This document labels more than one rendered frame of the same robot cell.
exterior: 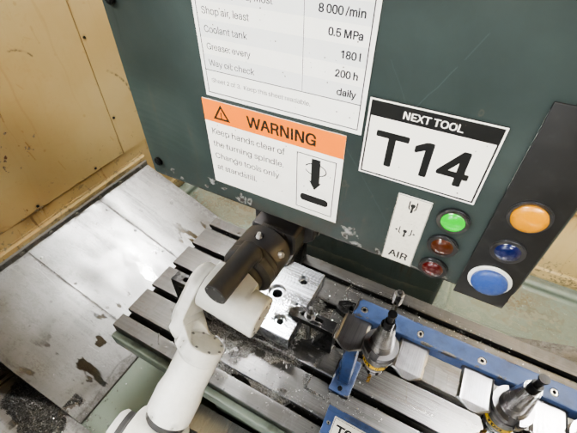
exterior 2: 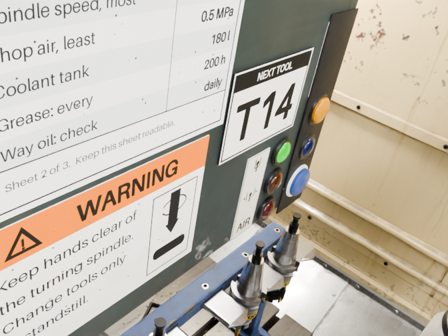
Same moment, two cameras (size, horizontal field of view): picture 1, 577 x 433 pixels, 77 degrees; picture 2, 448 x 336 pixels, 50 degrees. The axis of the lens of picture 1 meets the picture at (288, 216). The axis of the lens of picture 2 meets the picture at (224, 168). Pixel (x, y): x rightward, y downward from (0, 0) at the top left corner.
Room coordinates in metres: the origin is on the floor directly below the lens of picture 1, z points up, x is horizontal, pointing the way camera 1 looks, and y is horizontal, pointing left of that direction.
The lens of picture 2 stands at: (0.23, 0.22, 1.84)
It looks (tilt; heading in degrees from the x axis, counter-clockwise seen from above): 34 degrees down; 276
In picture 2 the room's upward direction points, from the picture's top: 11 degrees clockwise
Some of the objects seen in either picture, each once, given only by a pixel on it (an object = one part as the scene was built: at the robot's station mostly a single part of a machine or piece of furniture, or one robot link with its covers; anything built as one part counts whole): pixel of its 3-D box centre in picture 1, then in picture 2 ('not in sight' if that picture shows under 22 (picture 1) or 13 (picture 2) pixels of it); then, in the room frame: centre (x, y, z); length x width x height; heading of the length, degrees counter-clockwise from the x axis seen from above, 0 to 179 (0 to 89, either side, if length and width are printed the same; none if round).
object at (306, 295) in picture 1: (262, 289); not in sight; (0.61, 0.07, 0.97); 0.29 x 0.23 x 0.05; 62
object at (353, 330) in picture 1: (352, 334); not in sight; (0.34, -0.12, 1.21); 0.07 x 0.05 x 0.01; 152
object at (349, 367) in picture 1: (352, 350); not in sight; (0.39, -0.15, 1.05); 0.10 x 0.05 x 0.30; 152
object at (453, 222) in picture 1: (452, 222); (283, 151); (0.22, -0.14, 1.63); 0.02 x 0.01 x 0.02; 62
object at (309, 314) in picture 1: (312, 324); not in sight; (0.50, -0.06, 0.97); 0.13 x 0.03 x 0.15; 62
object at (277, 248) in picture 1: (273, 236); not in sight; (0.43, 0.03, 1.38); 0.13 x 0.12 x 0.10; 62
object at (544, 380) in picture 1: (538, 383); (258, 251); (0.21, -0.36, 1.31); 0.02 x 0.02 x 0.03
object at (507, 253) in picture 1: (507, 252); (307, 147); (0.20, -0.18, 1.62); 0.02 x 0.01 x 0.02; 62
